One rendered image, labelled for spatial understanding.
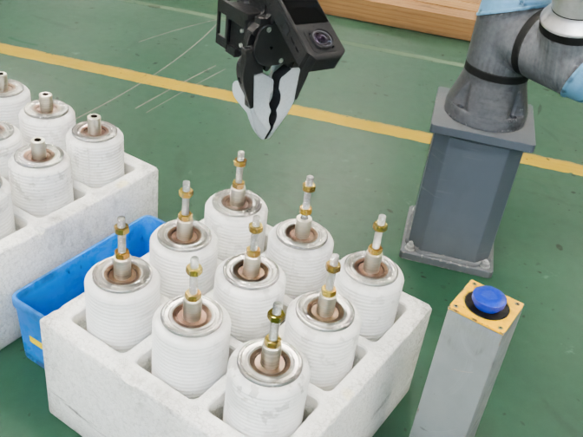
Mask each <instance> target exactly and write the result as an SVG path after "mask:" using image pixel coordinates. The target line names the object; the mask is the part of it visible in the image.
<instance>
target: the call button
mask: <svg viewBox="0 0 583 437"><path fill-rule="evenodd" d="M472 300H473V302H474V305H475V307H476V308H477V309H478V310H480V311H482V312H485V313H489V314H494V313H497V312H499V311H501V310H503V309H504V308H505V306H506V303H507V298H506V296H505V295H504V294H503V293H502V292H501V291H500V290H498V289H496V288H495V287H492V286H487V285H483V286H478V287H476V288H475V289H474V291H473V294H472Z"/></svg>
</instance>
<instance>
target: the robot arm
mask: <svg viewBox="0 0 583 437"><path fill-rule="evenodd" d="M221 13H223V14H224V15H226V28H225V36H222V35H221V34H220V18H221ZM476 15H477V17H476V20H475V26H474V30H473V34H472V37H471V41H470V44H469V47H468V53H467V57H466V61H465V64H464V68H463V70H462V72H461V73H460V75H459V76H458V78H457V79H456V81H455V83H454V85H453V86H452V88H451V89H450V91H449V92H448V94H447V97H446V100H445V103H444V110H445V112H446V113H447V114H448V115H449V116H450V117H451V118H452V119H454V120H455V121H458V122H460V123H461V124H463V125H465V126H468V127H472V128H475V129H478V130H482V131H486V132H492V133H511V132H514V131H518V130H520V129H522V128H523V127H524V125H525V122H526V119H527V113H528V108H527V82H528V79H530V80H532V81H534V82H537V83H539V84H540V85H542V86H544V87H546V88H549V89H551V90H553V91H554V92H556V93H558V94H560V95H561V96H562V97H567V98H570V99H572V100H574V101H577V102H583V0H481V4H480V7H479V10H478V12H476ZM215 42H216V43H217V44H218V45H220V46H221V47H223V48H224V49H225V52H227V53H228V54H230V55H232V56H233V57H239V56H240V58H239V59H238V61H237V66H236V73H237V79H238V80H237V81H235V82H234V83H233V96H234V98H235V99H236V100H237V102H238V103H239V104H240V105H241V107H242V108H243V109H244V110H245V111H246V112H247V116H248V119H249V121H250V123H251V126H252V129H253V130H254V132H255V133H256V134H257V136H258V137H259V138H260V139H261V140H264V139H269V138H270V137H271V136H272V134H273V133H274V131H275V130H276V129H277V127H278V126H279V124H280V123H281V122H282V120H283V119H284V118H285V117H286V115H287V114H288V112H289V110H290V109H291V107H292V104H293V102H294V100H297V98H298V95H299V93H300V91H301V89H302V87H303V86H304V83H305V80H306V78H307V75H308V74H309V72H311V71H318V70H325V69H331V68H335V67H336V66H337V63H338V62H339V60H340V59H341V57H342V55H343V54H344V52H345V49H344V46H343V44H342V43H341V42H340V40H339V38H338V37H337V34H336V32H335V30H334V29H333V28H332V26H331V23H330V22H329V20H328V18H327V16H326V14H325V13H324V11H323V9H322V7H321V6H320V4H319V2H318V0H237V1H235V2H231V1H230V0H218V9H217V24H216V40H215ZM270 68H271V72H270V74H269V75H266V74H265V73H263V70H264V71H268V70H269V69H270Z"/></svg>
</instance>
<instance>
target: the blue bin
mask: <svg viewBox="0 0 583 437"><path fill-rule="evenodd" d="M165 223H166V222H164V221H162V220H160V219H158V218H156V217H154V216H151V215H145V216H142V217H140V218H138V219H136V220H135V221H134V222H132V223H130V224H129V225H128V226H129V233H128V234H127V235H126V248H128V249H129V254H130V255H131V256H135V257H138V258H141V257H143V256H144V255H146V254H147V253H149V251H150V249H149V248H150V242H149V241H150V237H151V235H152V234H153V232H154V231H155V230H156V229H157V228H158V227H159V226H161V225H164V224H165ZM117 248H118V235H116V234H115V233H113V234H111V235H110V236H108V237H106V238H105V239H103V240H102V241H100V242H98V243H97V244H95V245H93V246H91V247H89V248H88V249H87V250H85V251H83V252H81V253H79V254H78V255H76V256H74V257H73V258H71V259H70V260H68V261H66V262H65V263H63V264H61V265H59V266H57V267H56V268H55V269H53V270H51V271H49V272H47V273H46V274H44V275H42V276H41V277H39V278H38V279H36V280H34V281H33V282H31V283H29V284H27V285H25V286H23V287H22V288H21V289H19V290H17V291H16V292H15V293H14V294H13V295H12V303H13V306H14V307H15V308H16V312H17V316H18V321H19V325H20V330H21V334H22V339H23V346H24V350H25V355H26V356H27V357H28V358H29V359H30V360H31V361H33V362H35V363H36V364H38V365H39V366H41V367H42V368H44V369H45V367H44V359H43V344H42V336H41V328H40V320H41V319H42V318H43V317H45V316H47V315H48V314H50V313H51V312H53V311H54V310H59V309H60V308H61V307H62V306H63V305H64V304H66V303H68V302H69V301H71V300H72V299H74V298H76V297H78V296H80V295H81V294H82V293H83V292H85V289H84V279H85V277H86V275H87V273H88V271H89V270H90V269H91V268H92V267H93V266H94V265H95V264H97V263H99V262H101V261H102V260H103V259H105V258H109V257H113V256H114V254H115V249H117Z"/></svg>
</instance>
